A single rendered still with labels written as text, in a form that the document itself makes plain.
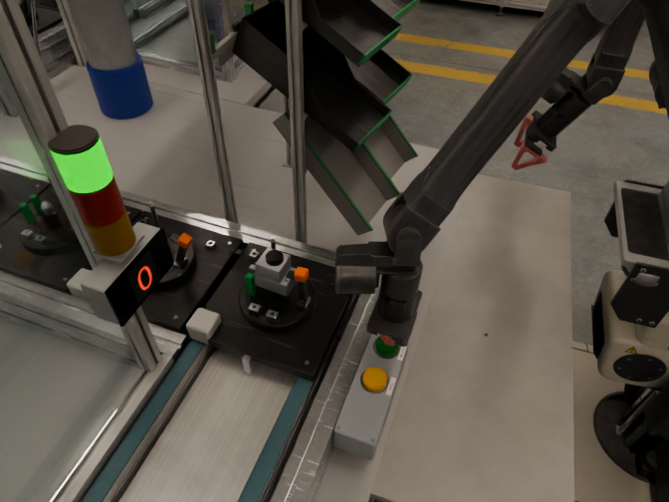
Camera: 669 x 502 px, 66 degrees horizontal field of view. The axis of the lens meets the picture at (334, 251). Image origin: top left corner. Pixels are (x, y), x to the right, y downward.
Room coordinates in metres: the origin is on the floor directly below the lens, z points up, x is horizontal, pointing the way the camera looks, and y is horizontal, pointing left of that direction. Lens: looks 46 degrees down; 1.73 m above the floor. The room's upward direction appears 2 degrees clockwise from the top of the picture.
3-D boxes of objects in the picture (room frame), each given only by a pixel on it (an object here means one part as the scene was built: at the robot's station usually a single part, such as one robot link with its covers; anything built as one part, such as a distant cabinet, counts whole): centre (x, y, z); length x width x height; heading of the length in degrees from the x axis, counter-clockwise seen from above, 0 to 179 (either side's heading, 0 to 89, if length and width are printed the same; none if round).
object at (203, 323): (0.53, 0.23, 0.97); 0.05 x 0.05 x 0.04; 71
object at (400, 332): (0.50, -0.10, 1.09); 0.10 x 0.07 x 0.07; 161
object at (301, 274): (0.58, 0.06, 1.04); 0.04 x 0.02 x 0.08; 71
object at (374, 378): (0.44, -0.07, 0.96); 0.04 x 0.04 x 0.02
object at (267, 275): (0.59, 0.11, 1.06); 0.08 x 0.04 x 0.07; 68
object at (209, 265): (0.67, 0.34, 1.01); 0.24 x 0.24 x 0.13; 71
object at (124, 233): (0.45, 0.28, 1.28); 0.05 x 0.05 x 0.05
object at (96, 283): (0.45, 0.28, 1.29); 0.12 x 0.05 x 0.25; 161
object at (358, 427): (0.44, -0.07, 0.93); 0.21 x 0.07 x 0.06; 161
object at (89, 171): (0.45, 0.28, 1.38); 0.05 x 0.05 x 0.05
